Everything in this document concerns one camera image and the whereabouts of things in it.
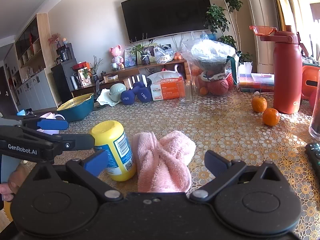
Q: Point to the oranges in plastic bag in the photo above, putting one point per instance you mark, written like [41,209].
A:
[178,55]

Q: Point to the orange plastic stool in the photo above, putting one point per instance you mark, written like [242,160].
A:
[308,80]

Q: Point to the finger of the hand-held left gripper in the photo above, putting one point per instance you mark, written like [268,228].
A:
[77,141]
[53,124]

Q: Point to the pink fluffy towel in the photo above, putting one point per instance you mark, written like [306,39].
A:
[160,160]

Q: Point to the black and white striped box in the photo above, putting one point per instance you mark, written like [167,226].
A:
[135,80]

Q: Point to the yellow curtain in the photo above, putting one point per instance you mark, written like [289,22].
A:
[287,2]

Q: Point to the blue dumbbell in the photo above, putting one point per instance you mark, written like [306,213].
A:
[127,97]
[143,95]

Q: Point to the clear measuring cup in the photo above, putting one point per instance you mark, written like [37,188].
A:
[186,92]

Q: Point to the pink bear figure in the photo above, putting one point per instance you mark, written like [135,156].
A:
[116,55]

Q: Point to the printed picture box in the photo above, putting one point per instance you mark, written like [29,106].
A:
[83,77]

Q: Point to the person's left hand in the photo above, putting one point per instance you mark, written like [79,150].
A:
[20,177]

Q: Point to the dark vase with twigs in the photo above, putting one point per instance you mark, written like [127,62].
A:
[96,76]

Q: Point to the orange and white packet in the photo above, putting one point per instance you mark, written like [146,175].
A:
[166,87]

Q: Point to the purple cup with pink lid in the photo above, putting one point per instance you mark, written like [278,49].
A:
[48,115]

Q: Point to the red flat box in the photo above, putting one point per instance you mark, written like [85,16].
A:
[81,65]

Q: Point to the silver thermos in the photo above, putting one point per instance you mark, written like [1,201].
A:
[73,81]

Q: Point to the black remote control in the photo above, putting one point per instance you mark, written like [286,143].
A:
[313,152]

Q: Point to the wall shelving unit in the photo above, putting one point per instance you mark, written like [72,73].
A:
[27,62]

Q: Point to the coloured storage boxes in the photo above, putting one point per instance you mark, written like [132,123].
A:
[255,81]

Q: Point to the red water bottle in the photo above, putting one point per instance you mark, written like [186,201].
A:
[287,75]

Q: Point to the blue picture card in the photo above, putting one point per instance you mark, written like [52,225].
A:
[130,56]

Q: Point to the black wall television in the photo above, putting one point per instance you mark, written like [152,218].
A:
[165,12]

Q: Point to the yellow-lidded blue bottle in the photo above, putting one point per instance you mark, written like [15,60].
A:
[110,135]

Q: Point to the clear plastic bag with bowl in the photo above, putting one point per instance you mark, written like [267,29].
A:
[212,55]

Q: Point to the wooden television console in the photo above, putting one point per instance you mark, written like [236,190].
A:
[150,68]

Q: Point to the tangerine with stem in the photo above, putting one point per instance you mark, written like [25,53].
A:
[259,104]

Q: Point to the teal basin with yellow colander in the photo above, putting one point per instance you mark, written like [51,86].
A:
[75,108]

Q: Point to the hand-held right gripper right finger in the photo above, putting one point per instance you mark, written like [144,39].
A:
[215,161]

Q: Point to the tall green houseplant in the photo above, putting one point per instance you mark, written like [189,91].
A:
[220,17]

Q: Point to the potted plant in striped vase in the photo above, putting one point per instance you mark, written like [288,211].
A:
[145,58]

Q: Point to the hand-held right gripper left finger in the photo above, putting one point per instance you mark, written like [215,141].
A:
[97,163]

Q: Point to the pink flowers in vase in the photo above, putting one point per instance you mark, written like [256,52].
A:
[55,40]

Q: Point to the black coffee machine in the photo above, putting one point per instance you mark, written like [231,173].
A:
[63,52]

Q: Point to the orange translucent funnel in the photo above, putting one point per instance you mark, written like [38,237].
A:
[262,30]

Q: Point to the green lidded bowl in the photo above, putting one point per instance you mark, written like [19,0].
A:
[117,91]

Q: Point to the plastic bag of snacks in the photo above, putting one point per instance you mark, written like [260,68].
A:
[163,55]

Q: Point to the green photo frame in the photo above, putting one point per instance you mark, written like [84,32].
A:
[152,48]

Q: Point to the black cabinet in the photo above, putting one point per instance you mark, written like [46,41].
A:
[62,80]

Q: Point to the tall drinking glass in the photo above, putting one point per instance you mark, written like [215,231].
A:
[315,122]

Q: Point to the white cloth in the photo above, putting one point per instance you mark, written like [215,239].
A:
[103,99]

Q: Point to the dark wooden door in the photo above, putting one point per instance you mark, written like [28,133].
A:
[6,92]

